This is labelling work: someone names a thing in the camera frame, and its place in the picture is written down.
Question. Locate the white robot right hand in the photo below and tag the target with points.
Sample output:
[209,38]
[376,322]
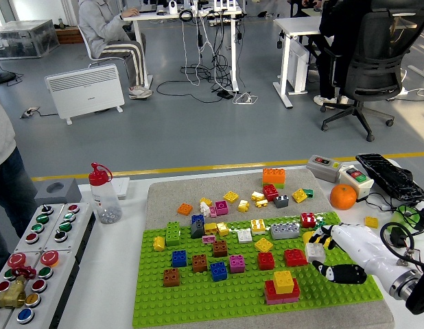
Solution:
[363,246]

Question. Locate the white square toy brick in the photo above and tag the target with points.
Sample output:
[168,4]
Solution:
[315,252]

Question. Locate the lime green long toy brick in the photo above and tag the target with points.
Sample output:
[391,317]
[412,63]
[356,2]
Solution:
[280,186]

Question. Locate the orange long toy brick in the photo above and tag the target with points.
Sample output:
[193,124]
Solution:
[273,176]

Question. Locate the dark green toy brick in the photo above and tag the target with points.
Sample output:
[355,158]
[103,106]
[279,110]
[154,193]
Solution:
[309,193]
[320,225]

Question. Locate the yellow curved toy brick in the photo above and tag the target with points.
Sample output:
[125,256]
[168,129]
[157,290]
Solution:
[306,236]

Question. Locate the red and white toy brick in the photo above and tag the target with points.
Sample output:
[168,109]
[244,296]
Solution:
[308,221]

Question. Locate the red sloped toy brick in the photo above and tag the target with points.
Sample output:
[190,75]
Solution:
[295,258]

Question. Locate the light grey long toy brick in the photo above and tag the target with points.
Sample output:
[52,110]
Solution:
[284,231]

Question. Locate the wide pink flat toy brick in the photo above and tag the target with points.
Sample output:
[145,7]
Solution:
[277,301]

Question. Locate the large red toy brick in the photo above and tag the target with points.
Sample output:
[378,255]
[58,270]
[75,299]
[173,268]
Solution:
[269,290]

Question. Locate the yellow and white toy brick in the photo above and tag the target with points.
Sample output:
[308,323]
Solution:
[258,227]

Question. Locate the small yellow toy brick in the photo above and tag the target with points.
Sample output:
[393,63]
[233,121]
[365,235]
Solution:
[243,205]
[257,196]
[261,203]
[206,201]

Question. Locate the white flat toy brick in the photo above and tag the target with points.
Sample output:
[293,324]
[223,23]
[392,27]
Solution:
[244,236]

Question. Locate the magenta toy brick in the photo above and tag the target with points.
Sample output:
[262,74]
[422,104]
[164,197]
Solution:
[221,208]
[236,264]

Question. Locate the green baseplate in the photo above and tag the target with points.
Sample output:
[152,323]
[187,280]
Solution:
[232,301]

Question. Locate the brown toy brick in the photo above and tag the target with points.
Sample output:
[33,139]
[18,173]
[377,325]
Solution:
[220,249]
[171,277]
[199,263]

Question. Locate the blue toy brick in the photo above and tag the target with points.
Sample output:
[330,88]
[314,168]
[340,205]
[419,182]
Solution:
[179,258]
[197,219]
[218,271]

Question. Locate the small pink flat toy brick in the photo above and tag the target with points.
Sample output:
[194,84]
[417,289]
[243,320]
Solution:
[208,239]

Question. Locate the small white toy brick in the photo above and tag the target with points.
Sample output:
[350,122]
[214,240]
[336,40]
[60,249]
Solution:
[204,209]

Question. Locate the dark grey sloped toy brick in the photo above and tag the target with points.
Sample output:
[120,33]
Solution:
[197,230]

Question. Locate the orange square toy brick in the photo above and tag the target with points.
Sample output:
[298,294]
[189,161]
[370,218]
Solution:
[185,209]

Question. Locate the lime green tall toy brick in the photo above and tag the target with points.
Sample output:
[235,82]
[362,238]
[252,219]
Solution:
[173,234]

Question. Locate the black power adapter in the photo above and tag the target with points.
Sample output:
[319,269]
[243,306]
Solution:
[399,237]

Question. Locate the green tape roll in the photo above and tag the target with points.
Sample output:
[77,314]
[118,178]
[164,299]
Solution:
[400,216]

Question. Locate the orange fruit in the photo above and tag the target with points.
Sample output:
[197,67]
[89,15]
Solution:
[343,197]

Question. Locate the black keyboard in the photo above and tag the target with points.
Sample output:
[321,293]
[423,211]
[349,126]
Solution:
[390,176]

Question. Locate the black office chair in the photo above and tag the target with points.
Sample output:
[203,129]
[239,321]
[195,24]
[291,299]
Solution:
[373,61]

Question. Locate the white computer tower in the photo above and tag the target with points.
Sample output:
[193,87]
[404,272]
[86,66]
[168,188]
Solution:
[297,68]

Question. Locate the grey-brown mat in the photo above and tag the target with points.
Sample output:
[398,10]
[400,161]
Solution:
[171,195]

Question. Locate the person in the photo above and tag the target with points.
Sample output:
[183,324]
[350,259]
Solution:
[2,137]
[335,34]
[99,27]

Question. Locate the white desk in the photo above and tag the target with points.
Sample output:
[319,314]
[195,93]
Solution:
[301,25]
[234,51]

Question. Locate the clear bottle red cap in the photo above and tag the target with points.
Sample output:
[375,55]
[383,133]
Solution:
[104,202]

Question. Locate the grey push-button box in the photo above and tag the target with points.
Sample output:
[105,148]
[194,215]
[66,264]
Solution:
[2,286]
[57,284]
[33,226]
[76,222]

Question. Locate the grey block with hole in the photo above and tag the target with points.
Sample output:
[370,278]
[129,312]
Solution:
[71,195]

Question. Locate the white panel heater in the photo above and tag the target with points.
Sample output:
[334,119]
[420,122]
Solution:
[85,90]

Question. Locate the white chair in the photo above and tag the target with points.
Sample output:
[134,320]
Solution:
[85,48]

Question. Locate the brass valve red handwheel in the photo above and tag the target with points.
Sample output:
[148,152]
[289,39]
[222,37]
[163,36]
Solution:
[11,296]

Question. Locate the grey floor socket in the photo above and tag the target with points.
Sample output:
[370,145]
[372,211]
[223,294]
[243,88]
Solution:
[29,112]

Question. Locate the wooden box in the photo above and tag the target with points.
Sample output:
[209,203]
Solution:
[69,36]

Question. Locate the clear storage crate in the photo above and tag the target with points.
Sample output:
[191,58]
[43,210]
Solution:
[23,39]

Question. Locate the black fan base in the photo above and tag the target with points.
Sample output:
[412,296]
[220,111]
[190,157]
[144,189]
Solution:
[2,77]

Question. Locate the white switch box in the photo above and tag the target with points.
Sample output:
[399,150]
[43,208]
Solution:
[357,176]

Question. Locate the grey switch box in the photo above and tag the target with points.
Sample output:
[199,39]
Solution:
[321,168]

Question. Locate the white flat wall switch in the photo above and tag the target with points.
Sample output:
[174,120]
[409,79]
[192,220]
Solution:
[122,186]

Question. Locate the white desk camera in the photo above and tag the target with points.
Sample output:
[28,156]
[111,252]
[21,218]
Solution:
[173,7]

